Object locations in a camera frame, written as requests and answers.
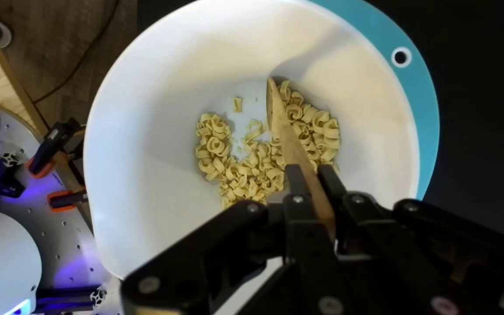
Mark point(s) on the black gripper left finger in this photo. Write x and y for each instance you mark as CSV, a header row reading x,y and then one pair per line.
x,y
252,255

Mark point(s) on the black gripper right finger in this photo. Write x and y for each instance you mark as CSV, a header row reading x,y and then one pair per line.
x,y
427,262

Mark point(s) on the light wooden spoon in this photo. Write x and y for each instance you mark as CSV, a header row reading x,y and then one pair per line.
x,y
289,145

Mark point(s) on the white mixing bowl teal rim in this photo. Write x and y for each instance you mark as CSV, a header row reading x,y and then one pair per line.
x,y
158,115

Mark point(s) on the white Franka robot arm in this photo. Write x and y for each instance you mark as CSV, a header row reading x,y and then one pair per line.
x,y
0,262

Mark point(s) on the yellow macaroni pasta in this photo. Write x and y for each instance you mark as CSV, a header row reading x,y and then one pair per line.
x,y
245,168

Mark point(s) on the black orange clamp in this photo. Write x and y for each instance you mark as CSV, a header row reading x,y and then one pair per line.
x,y
53,142
69,199

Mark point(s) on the grey metal base plate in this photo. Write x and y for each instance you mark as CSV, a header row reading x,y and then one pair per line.
x,y
65,245

